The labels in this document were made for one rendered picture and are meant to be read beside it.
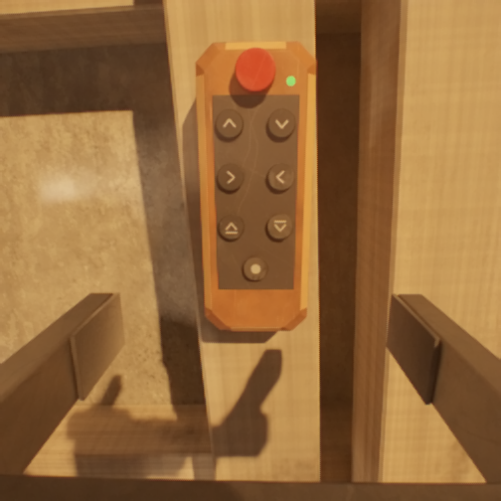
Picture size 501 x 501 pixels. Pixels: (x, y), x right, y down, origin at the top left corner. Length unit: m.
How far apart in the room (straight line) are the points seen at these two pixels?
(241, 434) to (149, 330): 0.25
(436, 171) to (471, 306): 0.11
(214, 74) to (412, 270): 0.20
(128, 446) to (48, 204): 0.34
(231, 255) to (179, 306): 0.30
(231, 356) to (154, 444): 0.26
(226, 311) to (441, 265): 0.17
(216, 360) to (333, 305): 0.25
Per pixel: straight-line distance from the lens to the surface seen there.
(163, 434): 0.55
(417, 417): 0.37
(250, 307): 0.23
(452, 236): 0.30
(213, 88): 0.22
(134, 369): 0.58
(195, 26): 0.28
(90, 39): 0.49
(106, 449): 0.56
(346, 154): 0.47
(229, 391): 0.32
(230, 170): 0.21
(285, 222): 0.21
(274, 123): 0.21
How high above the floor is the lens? 0.46
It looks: 75 degrees down
